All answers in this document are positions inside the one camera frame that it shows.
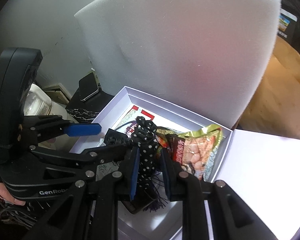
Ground black snack package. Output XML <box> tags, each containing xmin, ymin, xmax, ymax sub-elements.
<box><xmin>278</xmin><ymin>0</ymin><xmax>300</xmax><ymax>54</ymax></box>

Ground gold brown snack bag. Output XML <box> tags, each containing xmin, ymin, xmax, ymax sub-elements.
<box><xmin>157</xmin><ymin>124</ymin><xmax>223</xmax><ymax>181</ymax></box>

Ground red white snack packet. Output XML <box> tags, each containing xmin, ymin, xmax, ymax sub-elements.
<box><xmin>113</xmin><ymin>104</ymin><xmax>156</xmax><ymax>136</ymax></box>

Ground brown paper bag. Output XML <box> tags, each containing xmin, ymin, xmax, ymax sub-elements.
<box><xmin>239</xmin><ymin>37</ymin><xmax>300</xmax><ymax>139</ymax></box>

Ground purple satin sachet with tassel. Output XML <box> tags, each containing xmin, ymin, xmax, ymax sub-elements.
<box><xmin>113</xmin><ymin>121</ymin><xmax>170</xmax><ymax>213</ymax></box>

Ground black rectangular case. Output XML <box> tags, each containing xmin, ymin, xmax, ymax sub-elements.
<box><xmin>121</xmin><ymin>198</ymin><xmax>153</xmax><ymax>215</ymax></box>

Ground black bow hair clip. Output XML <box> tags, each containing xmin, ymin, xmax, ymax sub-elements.
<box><xmin>103</xmin><ymin>129</ymin><xmax>133</xmax><ymax>146</ymax></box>

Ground wall vent frame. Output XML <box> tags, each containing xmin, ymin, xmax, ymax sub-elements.
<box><xmin>43</xmin><ymin>83</ymin><xmax>72</xmax><ymax>105</ymax></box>

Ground black smartphone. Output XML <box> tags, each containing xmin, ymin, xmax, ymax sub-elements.
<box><xmin>78</xmin><ymin>72</ymin><xmax>101</xmax><ymax>102</ymax></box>

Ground white foam sheet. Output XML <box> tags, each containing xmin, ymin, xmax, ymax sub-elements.
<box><xmin>75</xmin><ymin>0</ymin><xmax>281</xmax><ymax>128</ymax></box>

